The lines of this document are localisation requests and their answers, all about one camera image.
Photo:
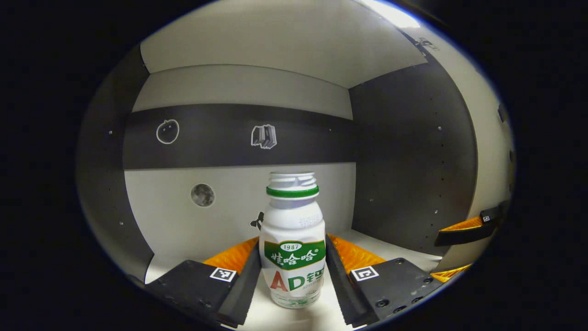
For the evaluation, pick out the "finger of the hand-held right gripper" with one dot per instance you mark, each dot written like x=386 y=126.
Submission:
x=464 y=233
x=448 y=274

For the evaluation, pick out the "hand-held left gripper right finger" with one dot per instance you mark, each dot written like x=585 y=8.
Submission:
x=342 y=289

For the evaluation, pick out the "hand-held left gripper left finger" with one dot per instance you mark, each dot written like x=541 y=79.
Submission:
x=243 y=285

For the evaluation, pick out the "white green-label bottle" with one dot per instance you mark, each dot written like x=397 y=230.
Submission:
x=291 y=230

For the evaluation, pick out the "white and grey cabinet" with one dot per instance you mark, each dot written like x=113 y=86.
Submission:
x=404 y=161

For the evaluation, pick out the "metal door hinge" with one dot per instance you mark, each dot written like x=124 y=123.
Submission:
x=427 y=44

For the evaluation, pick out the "white cabinet shelf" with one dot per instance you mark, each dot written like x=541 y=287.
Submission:
x=275 y=37

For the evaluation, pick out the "long ceiling light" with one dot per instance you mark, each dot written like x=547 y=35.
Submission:
x=390 y=13

